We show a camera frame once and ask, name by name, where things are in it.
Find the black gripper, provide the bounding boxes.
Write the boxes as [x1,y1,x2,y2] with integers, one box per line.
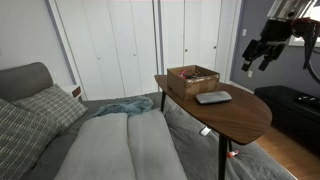
[241,18,295,72]

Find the dark sunglasses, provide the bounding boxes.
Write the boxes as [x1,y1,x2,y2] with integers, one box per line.
[195,90,233,106]

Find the brown cardboard box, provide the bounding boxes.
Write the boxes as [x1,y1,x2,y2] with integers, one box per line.
[166,65,221,101]

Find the black low bench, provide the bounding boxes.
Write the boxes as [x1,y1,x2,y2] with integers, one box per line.
[253,85,320,149]

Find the dark wooden oval table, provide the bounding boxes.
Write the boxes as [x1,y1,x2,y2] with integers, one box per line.
[154,73,273,180]

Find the black object on bench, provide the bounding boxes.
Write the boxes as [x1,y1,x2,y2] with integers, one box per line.
[293,94,320,108]

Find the white narrow closet door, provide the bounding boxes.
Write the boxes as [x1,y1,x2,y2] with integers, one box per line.
[159,0,223,76]

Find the red and white small object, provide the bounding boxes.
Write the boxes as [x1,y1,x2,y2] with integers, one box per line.
[226,149,240,159]

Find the teal crumpled cloth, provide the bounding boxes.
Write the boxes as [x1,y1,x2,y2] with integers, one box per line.
[91,95,154,118]

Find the light grey long cushion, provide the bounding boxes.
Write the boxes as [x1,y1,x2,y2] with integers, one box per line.
[54,112,136,180]
[127,109,188,180]

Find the white wide closet door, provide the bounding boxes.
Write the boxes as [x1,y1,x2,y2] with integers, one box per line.
[54,0,158,101]

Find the white wooden nightstand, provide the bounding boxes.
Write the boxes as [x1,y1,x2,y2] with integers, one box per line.
[61,84,83,100]

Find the light plaid pillow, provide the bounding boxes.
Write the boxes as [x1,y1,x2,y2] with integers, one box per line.
[11,83,89,134]

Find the grey upholstered headboard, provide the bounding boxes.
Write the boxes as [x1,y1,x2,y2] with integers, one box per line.
[0,61,55,103]

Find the dark striped pillow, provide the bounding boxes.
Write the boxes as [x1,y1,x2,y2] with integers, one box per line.
[0,98,60,180]

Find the white window frame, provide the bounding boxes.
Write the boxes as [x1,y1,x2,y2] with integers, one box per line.
[288,5,320,48]

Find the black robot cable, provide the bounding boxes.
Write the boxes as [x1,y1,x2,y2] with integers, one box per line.
[291,17,320,85]

